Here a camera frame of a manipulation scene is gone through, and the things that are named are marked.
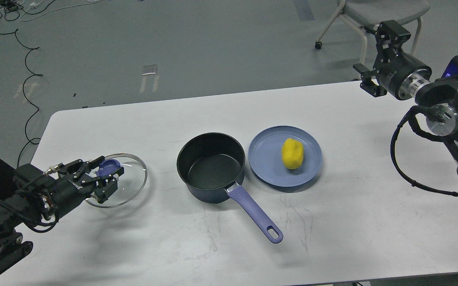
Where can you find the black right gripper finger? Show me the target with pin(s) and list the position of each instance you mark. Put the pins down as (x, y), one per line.
(390, 36)
(367, 83)

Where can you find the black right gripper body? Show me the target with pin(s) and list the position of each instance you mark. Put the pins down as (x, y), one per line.
(402, 75)

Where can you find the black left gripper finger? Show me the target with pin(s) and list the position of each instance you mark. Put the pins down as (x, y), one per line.
(101, 183)
(78, 171)

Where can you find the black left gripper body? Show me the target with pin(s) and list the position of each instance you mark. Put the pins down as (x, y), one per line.
(68, 193)

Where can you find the glass lid with purple knob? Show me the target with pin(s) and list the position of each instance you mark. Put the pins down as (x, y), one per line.
(129, 184)

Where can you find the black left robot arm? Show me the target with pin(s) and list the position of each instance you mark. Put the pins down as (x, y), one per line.
(42, 198)

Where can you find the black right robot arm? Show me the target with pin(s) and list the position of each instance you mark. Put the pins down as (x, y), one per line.
(435, 113)

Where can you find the grey office chair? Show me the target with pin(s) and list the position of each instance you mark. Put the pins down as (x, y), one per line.
(363, 16)

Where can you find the grey floor tape patch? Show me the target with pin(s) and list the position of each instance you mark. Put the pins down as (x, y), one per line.
(150, 70)

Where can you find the blue round plate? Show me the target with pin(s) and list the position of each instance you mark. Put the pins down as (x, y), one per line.
(264, 155)

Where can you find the dark pot with purple handle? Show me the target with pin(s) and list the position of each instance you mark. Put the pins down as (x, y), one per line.
(212, 167)

